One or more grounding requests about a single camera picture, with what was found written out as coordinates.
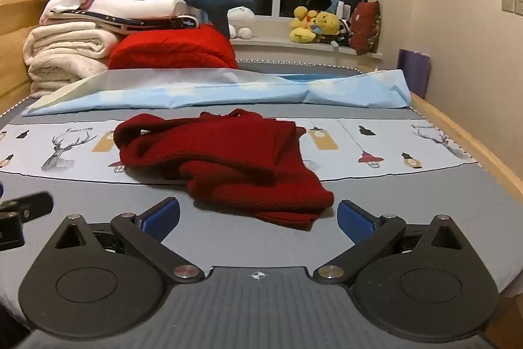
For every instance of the folded white quilt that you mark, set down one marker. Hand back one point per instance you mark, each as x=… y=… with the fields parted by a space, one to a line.
x=135 y=5

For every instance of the dark red pillow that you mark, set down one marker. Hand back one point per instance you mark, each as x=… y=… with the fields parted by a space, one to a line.
x=365 y=26

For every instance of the white plush toy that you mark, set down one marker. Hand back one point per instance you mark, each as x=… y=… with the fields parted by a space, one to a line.
x=241 y=22

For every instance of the white bottles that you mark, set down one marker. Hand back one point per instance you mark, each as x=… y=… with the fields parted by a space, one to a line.
x=341 y=8

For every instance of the purple box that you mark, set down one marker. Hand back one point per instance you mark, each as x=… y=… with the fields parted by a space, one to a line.
x=414 y=71

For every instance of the yellow bear plush toy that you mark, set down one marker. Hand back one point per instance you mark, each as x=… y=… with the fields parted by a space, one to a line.
x=329 y=24

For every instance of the wooden bed frame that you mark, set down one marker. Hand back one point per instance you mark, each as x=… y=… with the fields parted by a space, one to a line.
x=16 y=18

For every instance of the wall switch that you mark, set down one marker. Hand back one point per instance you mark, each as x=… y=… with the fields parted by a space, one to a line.
x=508 y=2
x=519 y=4

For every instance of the yellow duck plush toy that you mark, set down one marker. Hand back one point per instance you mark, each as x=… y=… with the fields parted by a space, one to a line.
x=301 y=24

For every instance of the folded red blanket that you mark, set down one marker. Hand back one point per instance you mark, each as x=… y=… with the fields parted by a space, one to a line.
x=171 y=46

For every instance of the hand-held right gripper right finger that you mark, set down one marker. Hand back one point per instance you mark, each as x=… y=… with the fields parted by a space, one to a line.
x=355 y=222

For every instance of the folded cream blanket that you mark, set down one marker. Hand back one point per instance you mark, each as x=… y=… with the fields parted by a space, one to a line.
x=65 y=46

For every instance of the light blue bed sheet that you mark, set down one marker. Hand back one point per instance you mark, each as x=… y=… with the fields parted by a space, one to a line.
x=245 y=91

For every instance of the dark red knit sweater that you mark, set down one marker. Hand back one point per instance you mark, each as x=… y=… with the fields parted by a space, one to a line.
x=229 y=165

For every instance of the deer printed bed sheet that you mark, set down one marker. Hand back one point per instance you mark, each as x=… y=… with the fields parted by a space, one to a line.
x=367 y=152

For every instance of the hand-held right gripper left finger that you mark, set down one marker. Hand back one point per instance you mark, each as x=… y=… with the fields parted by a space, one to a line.
x=163 y=216

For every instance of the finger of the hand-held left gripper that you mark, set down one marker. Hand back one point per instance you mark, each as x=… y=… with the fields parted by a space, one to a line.
x=30 y=204

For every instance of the navy trimmed folded quilt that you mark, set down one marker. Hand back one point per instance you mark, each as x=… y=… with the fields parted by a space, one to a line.
x=122 y=22

